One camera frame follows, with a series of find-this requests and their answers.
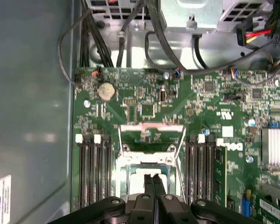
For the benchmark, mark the metal locking lever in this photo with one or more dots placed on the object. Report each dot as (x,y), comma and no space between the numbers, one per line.
(180,179)

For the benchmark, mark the black RAM slot white clip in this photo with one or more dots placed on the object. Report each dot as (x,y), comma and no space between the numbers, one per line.
(98,175)
(82,175)
(201,172)

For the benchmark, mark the blue pin header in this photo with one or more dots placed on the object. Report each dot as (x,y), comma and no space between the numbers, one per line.
(247,207)

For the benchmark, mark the silver internal USB port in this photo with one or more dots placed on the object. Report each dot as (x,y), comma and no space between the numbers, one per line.
(162,95)

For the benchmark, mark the green motherboard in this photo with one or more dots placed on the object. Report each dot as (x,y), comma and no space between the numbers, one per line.
(200,112)

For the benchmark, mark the silver chipset heatsink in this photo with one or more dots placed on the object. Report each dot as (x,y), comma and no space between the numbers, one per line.
(276,145)

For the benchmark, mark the black power connector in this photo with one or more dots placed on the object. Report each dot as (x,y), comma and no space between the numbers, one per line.
(240,35)

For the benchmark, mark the round coin battery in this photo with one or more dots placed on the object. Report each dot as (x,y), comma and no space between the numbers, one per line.
(106,91)

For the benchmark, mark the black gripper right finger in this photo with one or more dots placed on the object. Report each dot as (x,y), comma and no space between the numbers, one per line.
(172,210)

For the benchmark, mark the white barcode sticker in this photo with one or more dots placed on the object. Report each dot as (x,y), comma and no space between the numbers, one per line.
(1,198)

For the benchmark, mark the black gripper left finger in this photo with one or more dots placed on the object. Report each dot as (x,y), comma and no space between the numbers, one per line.
(142,210)

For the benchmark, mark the installed RAM stick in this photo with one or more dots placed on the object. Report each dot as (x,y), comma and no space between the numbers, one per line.
(220,175)

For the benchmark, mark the silver drive cage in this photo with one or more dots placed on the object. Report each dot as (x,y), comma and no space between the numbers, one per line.
(177,23)

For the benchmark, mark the CPU socket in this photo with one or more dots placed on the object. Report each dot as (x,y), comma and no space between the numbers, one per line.
(122,161)

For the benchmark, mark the open grey PC case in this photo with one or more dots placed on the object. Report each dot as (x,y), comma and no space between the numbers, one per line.
(25,93)

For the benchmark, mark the silver CPU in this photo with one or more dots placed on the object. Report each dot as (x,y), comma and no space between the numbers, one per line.
(135,184)

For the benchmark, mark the metal socket cover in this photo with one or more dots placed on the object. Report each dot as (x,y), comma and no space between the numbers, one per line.
(151,128)

